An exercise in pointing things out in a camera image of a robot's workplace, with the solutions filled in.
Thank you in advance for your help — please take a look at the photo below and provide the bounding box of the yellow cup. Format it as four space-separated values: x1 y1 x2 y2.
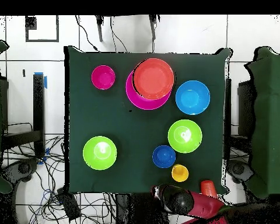
171 163 190 183

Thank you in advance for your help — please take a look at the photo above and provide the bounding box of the dark blue bowl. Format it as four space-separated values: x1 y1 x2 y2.
152 145 177 169

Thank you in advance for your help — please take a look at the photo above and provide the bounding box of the orange cup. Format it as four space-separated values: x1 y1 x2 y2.
199 180 218 200

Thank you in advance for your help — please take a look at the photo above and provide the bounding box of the orange bowl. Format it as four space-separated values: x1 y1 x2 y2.
132 58 175 101

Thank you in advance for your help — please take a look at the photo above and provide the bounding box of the dark green tablecloth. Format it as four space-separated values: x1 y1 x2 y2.
64 45 233 195

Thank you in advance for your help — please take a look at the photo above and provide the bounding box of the green bowl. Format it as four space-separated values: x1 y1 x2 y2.
82 135 118 171
167 119 203 154

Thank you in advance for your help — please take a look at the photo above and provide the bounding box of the black power strip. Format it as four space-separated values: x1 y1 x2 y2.
56 187 82 221

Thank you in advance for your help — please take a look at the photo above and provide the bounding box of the large pink bowl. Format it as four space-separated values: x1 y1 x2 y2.
125 69 173 111

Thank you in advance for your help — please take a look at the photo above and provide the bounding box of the light blue bowl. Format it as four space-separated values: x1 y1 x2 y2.
175 80 211 116

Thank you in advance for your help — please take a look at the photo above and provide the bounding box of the black metal stand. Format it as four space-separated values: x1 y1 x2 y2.
237 79 254 141
1 73 46 158

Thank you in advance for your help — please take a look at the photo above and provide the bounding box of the small crimson bowl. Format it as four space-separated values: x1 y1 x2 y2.
91 65 116 90

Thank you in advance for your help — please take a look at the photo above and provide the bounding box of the black stand leg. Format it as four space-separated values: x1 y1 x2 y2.
148 15 158 40
94 15 104 43

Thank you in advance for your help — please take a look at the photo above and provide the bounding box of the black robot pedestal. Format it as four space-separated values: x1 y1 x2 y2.
115 192 170 224

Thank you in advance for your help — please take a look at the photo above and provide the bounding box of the tangle of cables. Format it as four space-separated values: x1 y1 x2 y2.
2 122 115 224

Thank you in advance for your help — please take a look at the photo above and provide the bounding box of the black cable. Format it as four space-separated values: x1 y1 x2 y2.
75 15 100 53

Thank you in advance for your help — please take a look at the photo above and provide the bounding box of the grey square frame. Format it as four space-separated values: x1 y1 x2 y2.
24 15 60 43

